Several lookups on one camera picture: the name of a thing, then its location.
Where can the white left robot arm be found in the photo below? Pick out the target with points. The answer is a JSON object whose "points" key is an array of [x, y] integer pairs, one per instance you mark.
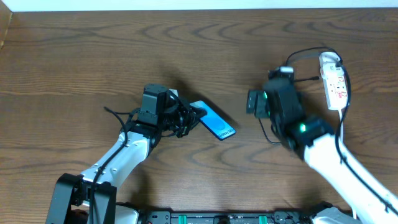
{"points": [[161, 110]]}

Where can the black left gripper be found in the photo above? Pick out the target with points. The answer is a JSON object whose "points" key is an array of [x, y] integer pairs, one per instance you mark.
{"points": [[189, 118]]}

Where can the white power strip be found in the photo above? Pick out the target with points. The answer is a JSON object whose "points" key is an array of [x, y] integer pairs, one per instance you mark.
{"points": [[336, 92]]}

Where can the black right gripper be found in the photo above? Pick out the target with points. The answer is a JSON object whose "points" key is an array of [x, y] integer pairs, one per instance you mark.
{"points": [[258, 104]]}

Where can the white USB charger adapter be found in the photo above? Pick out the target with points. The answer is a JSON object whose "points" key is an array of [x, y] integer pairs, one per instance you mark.
{"points": [[329, 65]]}

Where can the blue Galaxy smartphone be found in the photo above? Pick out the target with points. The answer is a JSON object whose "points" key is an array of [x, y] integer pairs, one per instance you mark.
{"points": [[214, 122]]}

